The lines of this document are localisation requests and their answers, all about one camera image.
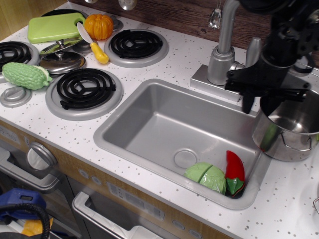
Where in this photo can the grey oven door handle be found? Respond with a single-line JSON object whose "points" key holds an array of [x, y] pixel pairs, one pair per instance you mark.
{"points": [[46, 185]]}

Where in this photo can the front right stove burner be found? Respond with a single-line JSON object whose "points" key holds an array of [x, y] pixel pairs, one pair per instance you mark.
{"points": [[84, 94]]}

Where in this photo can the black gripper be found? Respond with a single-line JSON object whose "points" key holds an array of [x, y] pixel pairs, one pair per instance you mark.
{"points": [[273, 83]]}

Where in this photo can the grey stove knob back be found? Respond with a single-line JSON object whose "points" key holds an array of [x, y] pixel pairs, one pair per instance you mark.
{"points": [[117, 24]]}

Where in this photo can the red toy chili pepper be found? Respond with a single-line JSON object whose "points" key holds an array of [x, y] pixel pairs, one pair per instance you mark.
{"points": [[235, 174]]}

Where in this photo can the grey stove knob front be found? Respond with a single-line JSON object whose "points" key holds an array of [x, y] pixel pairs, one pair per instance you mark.
{"points": [[15, 97]]}

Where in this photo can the silver oven dial knob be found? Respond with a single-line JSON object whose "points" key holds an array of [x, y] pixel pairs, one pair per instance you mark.
{"points": [[39, 157]]}

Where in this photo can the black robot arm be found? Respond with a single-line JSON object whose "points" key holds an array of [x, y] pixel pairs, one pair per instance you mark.
{"points": [[294, 34]]}

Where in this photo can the hanging silver spoon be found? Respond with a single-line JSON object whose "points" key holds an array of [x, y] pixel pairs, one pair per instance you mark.
{"points": [[127, 4]]}

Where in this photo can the grey toy sink basin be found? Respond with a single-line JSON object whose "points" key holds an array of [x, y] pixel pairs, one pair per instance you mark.
{"points": [[166, 128]]}

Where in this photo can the yellow handled toy knife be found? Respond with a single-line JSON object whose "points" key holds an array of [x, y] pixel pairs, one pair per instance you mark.
{"points": [[99, 54]]}

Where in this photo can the left stove burner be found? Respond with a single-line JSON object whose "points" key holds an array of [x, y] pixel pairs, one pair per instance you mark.
{"points": [[18, 52]]}

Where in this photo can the blue plastic object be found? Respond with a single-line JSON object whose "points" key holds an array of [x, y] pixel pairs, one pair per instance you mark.
{"points": [[22, 204]]}

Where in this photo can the hanging clear utensil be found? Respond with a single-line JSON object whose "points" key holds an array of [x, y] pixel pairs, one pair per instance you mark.
{"points": [[215, 17]]}

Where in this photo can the green toy cabbage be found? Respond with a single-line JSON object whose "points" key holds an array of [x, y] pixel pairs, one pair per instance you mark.
{"points": [[207, 175]]}

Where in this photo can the green cutting board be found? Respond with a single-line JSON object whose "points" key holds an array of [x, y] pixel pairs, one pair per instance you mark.
{"points": [[54, 27]]}

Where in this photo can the large steel pot lid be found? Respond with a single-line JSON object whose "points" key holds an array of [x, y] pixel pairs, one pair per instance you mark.
{"points": [[62, 62]]}

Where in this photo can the green toy bitter gourd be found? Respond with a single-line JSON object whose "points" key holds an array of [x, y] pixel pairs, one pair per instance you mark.
{"points": [[27, 76]]}

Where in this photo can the back right stove burner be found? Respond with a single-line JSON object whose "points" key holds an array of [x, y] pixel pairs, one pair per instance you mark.
{"points": [[136, 48]]}

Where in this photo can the grey stove knob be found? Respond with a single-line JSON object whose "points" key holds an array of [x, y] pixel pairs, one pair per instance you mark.
{"points": [[15, 97], [117, 24]]}

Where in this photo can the stove burner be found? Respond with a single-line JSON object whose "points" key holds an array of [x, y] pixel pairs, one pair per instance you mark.
{"points": [[136, 48], [84, 94], [18, 52]]}

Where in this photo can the silver toy faucet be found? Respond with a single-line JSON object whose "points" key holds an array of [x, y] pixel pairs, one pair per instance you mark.
{"points": [[212, 78]]}

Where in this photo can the yellow cloth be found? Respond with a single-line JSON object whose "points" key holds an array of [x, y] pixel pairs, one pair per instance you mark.
{"points": [[32, 228]]}

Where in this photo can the orange toy pumpkin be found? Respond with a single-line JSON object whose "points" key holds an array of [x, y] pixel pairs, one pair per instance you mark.
{"points": [[98, 26]]}

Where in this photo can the stainless steel pot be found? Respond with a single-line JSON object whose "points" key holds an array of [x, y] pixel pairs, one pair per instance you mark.
{"points": [[291, 131]]}

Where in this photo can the small steel pot lid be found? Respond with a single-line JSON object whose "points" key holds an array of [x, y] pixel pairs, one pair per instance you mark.
{"points": [[60, 45]]}

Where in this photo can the silver dishwasher door handle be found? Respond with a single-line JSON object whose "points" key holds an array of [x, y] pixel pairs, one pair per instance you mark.
{"points": [[108, 226]]}

